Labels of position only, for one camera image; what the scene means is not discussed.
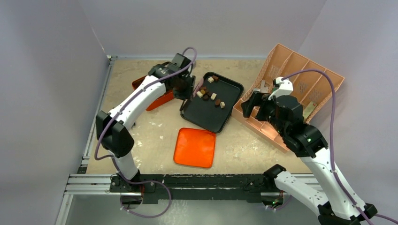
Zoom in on pink metal tongs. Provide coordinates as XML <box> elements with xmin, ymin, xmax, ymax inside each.
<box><xmin>179</xmin><ymin>78</ymin><xmax>204</xmax><ymax>112</ymax></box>

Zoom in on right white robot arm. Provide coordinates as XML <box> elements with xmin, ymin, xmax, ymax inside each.
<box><xmin>241</xmin><ymin>90</ymin><xmax>378</xmax><ymax>225</ymax></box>

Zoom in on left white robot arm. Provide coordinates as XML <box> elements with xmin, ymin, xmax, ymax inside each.
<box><xmin>95</xmin><ymin>53</ymin><xmax>195</xmax><ymax>192</ymax></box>

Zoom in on white chocolate left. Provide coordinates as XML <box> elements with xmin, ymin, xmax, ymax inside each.
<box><xmin>196</xmin><ymin>91</ymin><xmax>204</xmax><ymax>98</ymax></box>

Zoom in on orange chocolate box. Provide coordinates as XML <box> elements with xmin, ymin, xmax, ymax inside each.
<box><xmin>131</xmin><ymin>76</ymin><xmax>174</xmax><ymax>111</ymax></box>

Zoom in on white chocolate cube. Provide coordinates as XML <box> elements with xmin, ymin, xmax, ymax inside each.
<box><xmin>210</xmin><ymin>93</ymin><xmax>217</xmax><ymax>100</ymax></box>

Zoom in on brown chocolate top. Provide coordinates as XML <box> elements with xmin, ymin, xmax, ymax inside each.
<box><xmin>212</xmin><ymin>75</ymin><xmax>219</xmax><ymax>82</ymax></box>

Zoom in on staple box in organizer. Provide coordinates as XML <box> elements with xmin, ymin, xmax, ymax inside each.
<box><xmin>303</xmin><ymin>101</ymin><xmax>317</xmax><ymax>120</ymax></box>

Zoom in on black tray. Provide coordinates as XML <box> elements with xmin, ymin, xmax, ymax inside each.
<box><xmin>180</xmin><ymin>72</ymin><xmax>244</xmax><ymax>134</ymax></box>

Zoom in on pink desk organizer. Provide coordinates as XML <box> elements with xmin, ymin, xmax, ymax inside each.
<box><xmin>232</xmin><ymin>44</ymin><xmax>344</xmax><ymax>152</ymax></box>

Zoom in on orange box lid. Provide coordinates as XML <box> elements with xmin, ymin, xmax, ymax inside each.
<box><xmin>173</xmin><ymin>127</ymin><xmax>216</xmax><ymax>169</ymax></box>

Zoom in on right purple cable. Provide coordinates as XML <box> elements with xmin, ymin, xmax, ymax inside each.
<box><xmin>266</xmin><ymin>68</ymin><xmax>398</xmax><ymax>225</ymax></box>

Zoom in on purple cable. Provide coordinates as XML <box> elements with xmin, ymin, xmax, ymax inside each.
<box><xmin>94</xmin><ymin>47</ymin><xmax>198</xmax><ymax>219</ymax></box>
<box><xmin>266</xmin><ymin>68</ymin><xmax>398</xmax><ymax>225</ymax></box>

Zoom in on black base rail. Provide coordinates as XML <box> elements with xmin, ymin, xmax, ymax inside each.
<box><xmin>110</xmin><ymin>173</ymin><xmax>287</xmax><ymax>207</ymax></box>

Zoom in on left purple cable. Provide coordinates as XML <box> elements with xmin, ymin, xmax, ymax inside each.
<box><xmin>94</xmin><ymin>47</ymin><xmax>198</xmax><ymax>219</ymax></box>

